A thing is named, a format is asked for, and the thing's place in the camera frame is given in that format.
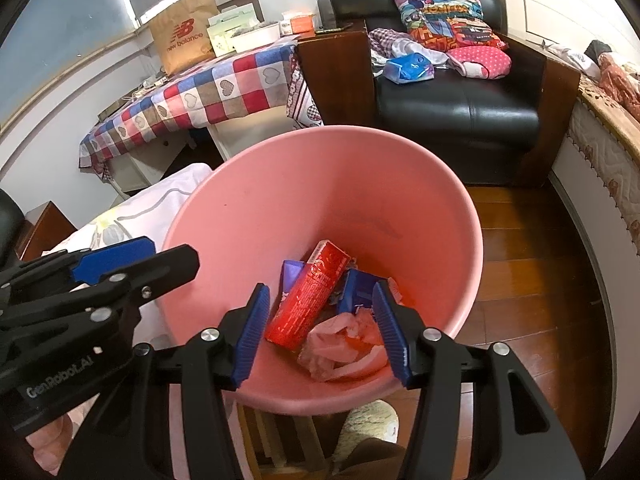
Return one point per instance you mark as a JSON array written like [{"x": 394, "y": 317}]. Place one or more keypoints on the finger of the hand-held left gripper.
[
  {"x": 115, "y": 255},
  {"x": 165, "y": 270}
]

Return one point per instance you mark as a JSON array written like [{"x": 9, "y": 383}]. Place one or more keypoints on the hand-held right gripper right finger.
[{"x": 392, "y": 335}]

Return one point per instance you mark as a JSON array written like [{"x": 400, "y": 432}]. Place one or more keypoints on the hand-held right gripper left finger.
[{"x": 250, "y": 340}]

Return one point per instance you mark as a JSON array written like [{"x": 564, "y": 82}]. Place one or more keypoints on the blue tissue pack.
[{"x": 357, "y": 292}]

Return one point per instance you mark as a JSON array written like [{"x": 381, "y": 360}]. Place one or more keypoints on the pink patterned plastic bag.
[{"x": 330, "y": 345}]

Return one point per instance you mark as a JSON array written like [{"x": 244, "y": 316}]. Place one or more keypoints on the red and white carton box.
[{"x": 305, "y": 305}]

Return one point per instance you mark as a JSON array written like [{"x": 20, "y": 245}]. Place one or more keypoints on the purple face mask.
[{"x": 290, "y": 275}]

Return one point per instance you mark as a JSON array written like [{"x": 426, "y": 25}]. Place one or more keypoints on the pink plastic bucket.
[{"x": 325, "y": 185}]

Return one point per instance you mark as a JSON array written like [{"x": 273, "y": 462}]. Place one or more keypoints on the person's left hand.
[{"x": 50, "y": 442}]

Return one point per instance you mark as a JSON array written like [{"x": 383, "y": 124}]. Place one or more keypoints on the floral bed sheet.
[{"x": 150, "y": 195}]

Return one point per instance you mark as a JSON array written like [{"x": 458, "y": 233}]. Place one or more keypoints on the wooden side table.
[{"x": 47, "y": 225}]

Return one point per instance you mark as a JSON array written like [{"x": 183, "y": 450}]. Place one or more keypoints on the beige fuzzy slipper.
[{"x": 365, "y": 425}]

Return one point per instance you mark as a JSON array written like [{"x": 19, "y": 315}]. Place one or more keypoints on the wooden stool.
[{"x": 280, "y": 435}]

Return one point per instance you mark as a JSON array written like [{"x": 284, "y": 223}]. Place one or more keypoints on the person's leg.
[{"x": 365, "y": 462}]

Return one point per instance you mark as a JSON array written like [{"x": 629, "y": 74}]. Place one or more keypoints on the dark flat box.
[{"x": 110, "y": 110}]

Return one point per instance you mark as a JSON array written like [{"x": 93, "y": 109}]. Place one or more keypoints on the white power strip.
[{"x": 150, "y": 85}]

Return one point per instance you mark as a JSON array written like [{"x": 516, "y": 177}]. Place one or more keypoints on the checkered heart tablecloth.
[{"x": 225, "y": 90}]

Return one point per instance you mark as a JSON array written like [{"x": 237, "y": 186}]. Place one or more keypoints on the brown paper bag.
[{"x": 185, "y": 35}]

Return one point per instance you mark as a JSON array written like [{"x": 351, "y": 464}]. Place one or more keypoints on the frosted window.
[{"x": 65, "y": 25}]

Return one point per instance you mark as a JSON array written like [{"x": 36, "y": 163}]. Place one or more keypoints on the black leather armchair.
[{"x": 450, "y": 105}]

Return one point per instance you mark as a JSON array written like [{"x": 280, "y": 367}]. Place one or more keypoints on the white tray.
[{"x": 255, "y": 37}]

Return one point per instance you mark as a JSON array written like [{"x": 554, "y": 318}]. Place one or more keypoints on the blue plastic pack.
[{"x": 410, "y": 67}]

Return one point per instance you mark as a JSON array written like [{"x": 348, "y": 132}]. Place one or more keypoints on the bed with quilted mattress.
[{"x": 600, "y": 160}]

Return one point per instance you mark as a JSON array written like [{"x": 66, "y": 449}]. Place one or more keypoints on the orange box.
[{"x": 300, "y": 25}]

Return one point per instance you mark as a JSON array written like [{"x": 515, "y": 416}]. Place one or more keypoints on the pink polka dot cloth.
[{"x": 480, "y": 62}]

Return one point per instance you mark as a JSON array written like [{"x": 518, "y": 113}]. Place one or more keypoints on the white purple checkered garment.
[{"x": 395, "y": 42}]

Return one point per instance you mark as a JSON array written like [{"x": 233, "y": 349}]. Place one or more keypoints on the small dark device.
[{"x": 332, "y": 30}]

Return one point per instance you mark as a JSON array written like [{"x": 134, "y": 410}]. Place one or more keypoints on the colorful cartoon cushion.
[{"x": 445, "y": 15}]

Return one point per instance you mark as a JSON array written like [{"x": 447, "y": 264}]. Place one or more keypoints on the white headboard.
[{"x": 560, "y": 5}]

